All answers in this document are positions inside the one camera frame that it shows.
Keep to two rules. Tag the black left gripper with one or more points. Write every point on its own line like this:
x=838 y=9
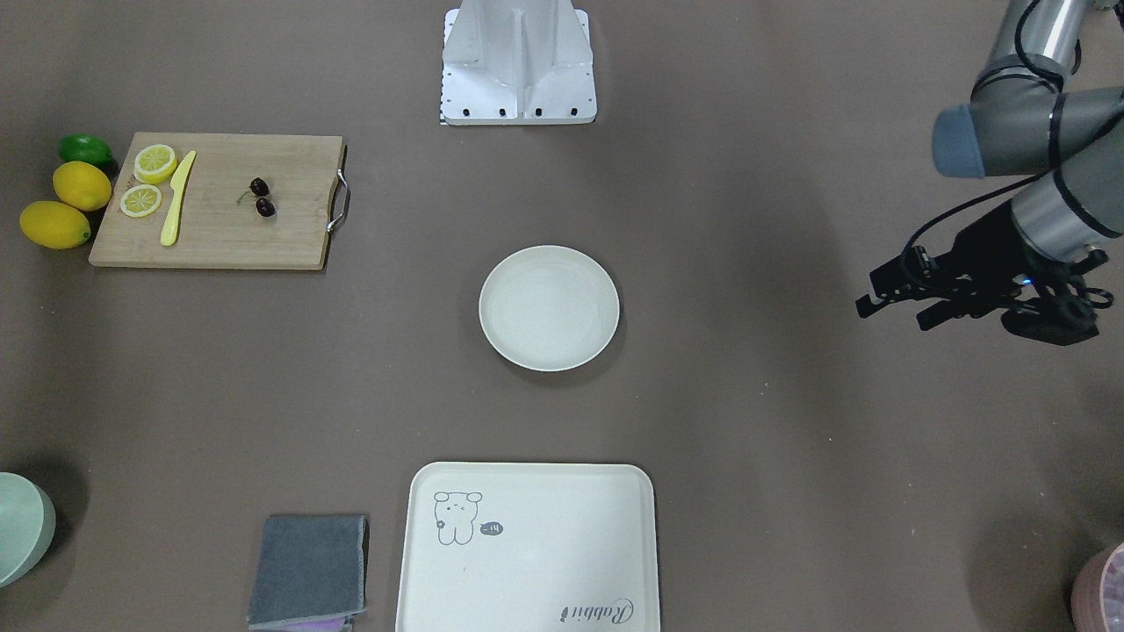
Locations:
x=985 y=247

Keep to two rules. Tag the round beige plate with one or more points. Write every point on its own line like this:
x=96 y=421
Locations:
x=549 y=308

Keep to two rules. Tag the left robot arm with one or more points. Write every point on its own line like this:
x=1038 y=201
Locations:
x=1021 y=120

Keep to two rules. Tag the white rabbit tray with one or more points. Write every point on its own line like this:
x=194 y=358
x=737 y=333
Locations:
x=530 y=547

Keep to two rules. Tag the dark red cherry pair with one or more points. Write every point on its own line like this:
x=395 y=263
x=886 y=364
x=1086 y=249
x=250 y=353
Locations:
x=259 y=191

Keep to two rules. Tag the grey folded cloth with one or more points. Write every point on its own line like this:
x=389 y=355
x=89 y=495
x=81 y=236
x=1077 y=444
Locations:
x=310 y=573

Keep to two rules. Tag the bamboo cutting board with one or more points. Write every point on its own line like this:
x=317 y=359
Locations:
x=304 y=173

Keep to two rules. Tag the yellow plastic knife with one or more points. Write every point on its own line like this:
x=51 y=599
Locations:
x=171 y=226

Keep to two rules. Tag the lemon slice upper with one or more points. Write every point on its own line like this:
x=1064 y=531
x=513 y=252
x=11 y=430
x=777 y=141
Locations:
x=155 y=164

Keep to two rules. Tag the lemon slice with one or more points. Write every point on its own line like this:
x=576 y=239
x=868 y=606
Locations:
x=155 y=164
x=140 y=201

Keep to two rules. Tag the lemon slice lower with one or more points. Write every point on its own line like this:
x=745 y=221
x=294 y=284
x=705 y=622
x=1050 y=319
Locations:
x=140 y=201

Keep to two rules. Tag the yellow lemon near lime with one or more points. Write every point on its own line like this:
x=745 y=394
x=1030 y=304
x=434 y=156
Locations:
x=82 y=185

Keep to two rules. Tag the green lime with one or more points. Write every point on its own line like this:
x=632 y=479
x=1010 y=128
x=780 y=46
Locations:
x=82 y=147

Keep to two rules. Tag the yellow lemon outer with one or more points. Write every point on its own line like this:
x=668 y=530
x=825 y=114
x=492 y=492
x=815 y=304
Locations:
x=55 y=225

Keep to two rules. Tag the mint green bowl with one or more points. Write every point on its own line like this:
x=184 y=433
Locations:
x=28 y=521

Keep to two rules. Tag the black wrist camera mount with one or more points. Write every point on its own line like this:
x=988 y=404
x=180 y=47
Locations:
x=1064 y=312

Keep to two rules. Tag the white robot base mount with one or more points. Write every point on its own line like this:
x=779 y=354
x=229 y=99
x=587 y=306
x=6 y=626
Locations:
x=517 y=63

